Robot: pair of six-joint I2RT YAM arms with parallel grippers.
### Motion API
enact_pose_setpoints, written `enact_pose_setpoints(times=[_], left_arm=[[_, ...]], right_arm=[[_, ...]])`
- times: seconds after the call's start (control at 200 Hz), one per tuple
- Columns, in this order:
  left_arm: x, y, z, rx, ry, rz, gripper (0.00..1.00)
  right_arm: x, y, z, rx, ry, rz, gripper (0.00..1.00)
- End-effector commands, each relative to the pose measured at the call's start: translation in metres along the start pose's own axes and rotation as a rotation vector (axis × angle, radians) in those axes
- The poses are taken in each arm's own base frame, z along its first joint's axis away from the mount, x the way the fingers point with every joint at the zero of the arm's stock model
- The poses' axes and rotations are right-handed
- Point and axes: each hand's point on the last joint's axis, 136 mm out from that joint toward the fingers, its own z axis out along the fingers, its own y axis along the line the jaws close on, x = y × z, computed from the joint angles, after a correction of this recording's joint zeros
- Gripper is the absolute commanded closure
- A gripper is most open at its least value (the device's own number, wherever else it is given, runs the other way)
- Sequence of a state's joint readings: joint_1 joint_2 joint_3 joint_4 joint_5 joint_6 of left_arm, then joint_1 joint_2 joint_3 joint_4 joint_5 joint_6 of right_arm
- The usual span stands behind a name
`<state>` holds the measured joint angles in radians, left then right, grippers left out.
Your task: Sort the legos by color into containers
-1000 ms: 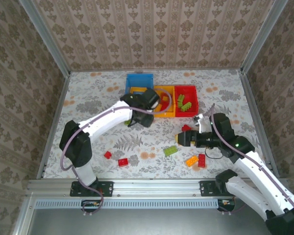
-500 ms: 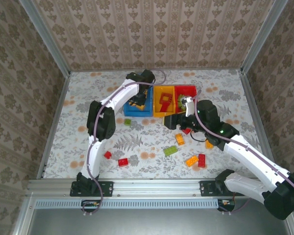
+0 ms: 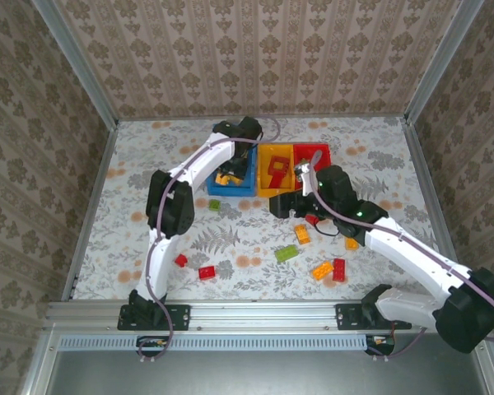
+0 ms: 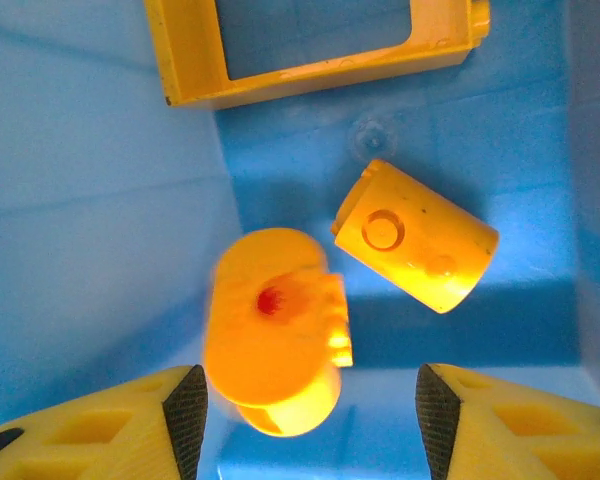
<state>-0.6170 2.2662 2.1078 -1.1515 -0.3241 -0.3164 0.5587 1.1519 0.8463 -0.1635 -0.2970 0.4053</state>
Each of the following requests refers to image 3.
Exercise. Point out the black connector box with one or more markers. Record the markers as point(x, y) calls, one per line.
point(152, 342)
point(380, 342)

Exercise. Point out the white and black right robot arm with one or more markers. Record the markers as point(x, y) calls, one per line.
point(416, 255)

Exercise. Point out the red two-by-four lego brick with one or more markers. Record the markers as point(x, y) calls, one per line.
point(338, 269)

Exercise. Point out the red two-by-two lego brick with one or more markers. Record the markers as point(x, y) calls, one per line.
point(206, 272)

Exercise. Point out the aluminium front rail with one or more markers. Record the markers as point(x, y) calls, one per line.
point(263, 314)

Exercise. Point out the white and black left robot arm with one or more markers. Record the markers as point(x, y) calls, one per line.
point(206, 162)

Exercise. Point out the small red lego piece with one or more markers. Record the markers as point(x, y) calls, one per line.
point(313, 221)

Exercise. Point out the green two-by-four lego brick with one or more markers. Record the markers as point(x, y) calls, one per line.
point(287, 253)

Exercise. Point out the blue plastic bin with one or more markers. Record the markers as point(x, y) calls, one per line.
point(230, 190)

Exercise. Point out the floral patterned table cover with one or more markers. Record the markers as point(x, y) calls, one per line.
point(251, 230)

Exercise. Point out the orange two-by-three lego brick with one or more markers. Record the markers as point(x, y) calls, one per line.
point(351, 244)

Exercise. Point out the red sloped lego piece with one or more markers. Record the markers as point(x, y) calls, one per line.
point(181, 260)

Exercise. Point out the yellow plastic bin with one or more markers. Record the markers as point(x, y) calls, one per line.
point(263, 164)

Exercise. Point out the red plastic bin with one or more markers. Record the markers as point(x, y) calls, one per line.
point(306, 152)

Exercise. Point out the grey metal panel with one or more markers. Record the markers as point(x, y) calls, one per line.
point(251, 374)

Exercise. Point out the green two-by-two lego brick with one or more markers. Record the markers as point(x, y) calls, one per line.
point(214, 204)

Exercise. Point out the aluminium corner post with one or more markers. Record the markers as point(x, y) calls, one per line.
point(75, 61)
point(444, 61)

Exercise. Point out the orange two-by-four lego brick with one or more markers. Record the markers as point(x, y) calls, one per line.
point(322, 270)
point(302, 234)

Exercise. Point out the red lego window frame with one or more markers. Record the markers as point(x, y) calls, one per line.
point(286, 164)

